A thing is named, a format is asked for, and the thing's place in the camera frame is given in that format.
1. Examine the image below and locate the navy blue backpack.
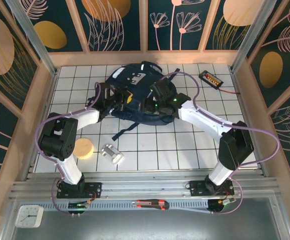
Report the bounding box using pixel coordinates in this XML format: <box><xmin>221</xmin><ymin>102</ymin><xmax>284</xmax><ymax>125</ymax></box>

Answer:
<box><xmin>104</xmin><ymin>60</ymin><xmax>183</xmax><ymax>141</ymax></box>

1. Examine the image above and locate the black charger board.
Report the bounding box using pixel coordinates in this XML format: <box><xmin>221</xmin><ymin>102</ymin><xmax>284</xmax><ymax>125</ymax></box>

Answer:
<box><xmin>199</xmin><ymin>70</ymin><xmax>224</xmax><ymax>90</ymax></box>

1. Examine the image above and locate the silver metal hinge block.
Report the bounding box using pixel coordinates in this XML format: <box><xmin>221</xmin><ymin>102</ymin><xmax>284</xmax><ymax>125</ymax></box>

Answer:
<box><xmin>100</xmin><ymin>143</ymin><xmax>124</xmax><ymax>166</ymax></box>

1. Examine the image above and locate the round yellow sponge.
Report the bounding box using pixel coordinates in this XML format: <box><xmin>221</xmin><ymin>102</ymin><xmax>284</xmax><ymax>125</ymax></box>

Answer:
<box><xmin>74</xmin><ymin>138</ymin><xmax>95</xmax><ymax>160</ymax></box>

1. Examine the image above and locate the red black utility knife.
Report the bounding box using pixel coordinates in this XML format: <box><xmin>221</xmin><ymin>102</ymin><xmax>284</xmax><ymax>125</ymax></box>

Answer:
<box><xmin>131</xmin><ymin>199</ymin><xmax>170</xmax><ymax>211</ymax></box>

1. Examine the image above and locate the black controller board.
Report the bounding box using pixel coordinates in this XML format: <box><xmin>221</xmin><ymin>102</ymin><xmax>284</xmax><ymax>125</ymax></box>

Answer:
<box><xmin>68</xmin><ymin>201</ymin><xmax>88</xmax><ymax>211</ymax></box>
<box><xmin>208</xmin><ymin>199</ymin><xmax>236</xmax><ymax>214</ymax></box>

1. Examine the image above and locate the white square clock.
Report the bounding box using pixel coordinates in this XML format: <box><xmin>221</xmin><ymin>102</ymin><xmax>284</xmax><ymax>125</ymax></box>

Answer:
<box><xmin>15</xmin><ymin>204</ymin><xmax>44</xmax><ymax>228</ymax></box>

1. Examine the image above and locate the thin red wire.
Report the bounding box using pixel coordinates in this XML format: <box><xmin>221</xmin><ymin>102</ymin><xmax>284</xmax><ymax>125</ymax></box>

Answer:
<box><xmin>219</xmin><ymin>87</ymin><xmax>242</xmax><ymax>96</ymax></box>

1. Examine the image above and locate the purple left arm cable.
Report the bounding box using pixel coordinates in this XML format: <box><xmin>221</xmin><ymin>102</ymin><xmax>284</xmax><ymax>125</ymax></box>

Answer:
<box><xmin>35</xmin><ymin>83</ymin><xmax>103</xmax><ymax>216</ymax></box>

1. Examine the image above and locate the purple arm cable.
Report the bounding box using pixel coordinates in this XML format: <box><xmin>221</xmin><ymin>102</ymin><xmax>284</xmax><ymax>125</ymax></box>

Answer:
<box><xmin>35</xmin><ymin>83</ymin><xmax>103</xmax><ymax>216</ymax></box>
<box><xmin>158</xmin><ymin>71</ymin><xmax>281</xmax><ymax>216</ymax></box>

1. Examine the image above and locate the aluminium front rail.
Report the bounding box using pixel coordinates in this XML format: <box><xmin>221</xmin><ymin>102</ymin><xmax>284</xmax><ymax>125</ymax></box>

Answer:
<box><xmin>8</xmin><ymin>171</ymin><xmax>279</xmax><ymax>201</ymax></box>

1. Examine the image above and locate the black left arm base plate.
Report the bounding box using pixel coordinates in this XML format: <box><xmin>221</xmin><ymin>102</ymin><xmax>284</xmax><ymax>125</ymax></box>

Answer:
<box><xmin>56</xmin><ymin>182</ymin><xmax>103</xmax><ymax>200</ymax></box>

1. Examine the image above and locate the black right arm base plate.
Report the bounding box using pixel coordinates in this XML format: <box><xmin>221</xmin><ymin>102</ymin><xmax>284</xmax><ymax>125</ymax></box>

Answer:
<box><xmin>189</xmin><ymin>179</ymin><xmax>235</xmax><ymax>198</ymax></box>

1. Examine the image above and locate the aluminium corner post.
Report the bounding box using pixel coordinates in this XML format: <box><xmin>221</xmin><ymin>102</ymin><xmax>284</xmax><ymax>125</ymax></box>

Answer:
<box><xmin>230</xmin><ymin>0</ymin><xmax>278</xmax><ymax>73</ymax></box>
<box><xmin>4</xmin><ymin>0</ymin><xmax>59</xmax><ymax>77</ymax></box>

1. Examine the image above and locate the grey slotted cable duct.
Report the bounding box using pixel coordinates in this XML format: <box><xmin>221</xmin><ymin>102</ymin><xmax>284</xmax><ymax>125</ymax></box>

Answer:
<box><xmin>38</xmin><ymin>199</ymin><xmax>210</xmax><ymax>214</ymax></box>

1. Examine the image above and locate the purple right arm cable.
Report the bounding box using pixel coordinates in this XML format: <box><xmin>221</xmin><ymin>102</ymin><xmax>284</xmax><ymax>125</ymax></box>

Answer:
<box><xmin>158</xmin><ymin>71</ymin><xmax>281</xmax><ymax>216</ymax></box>

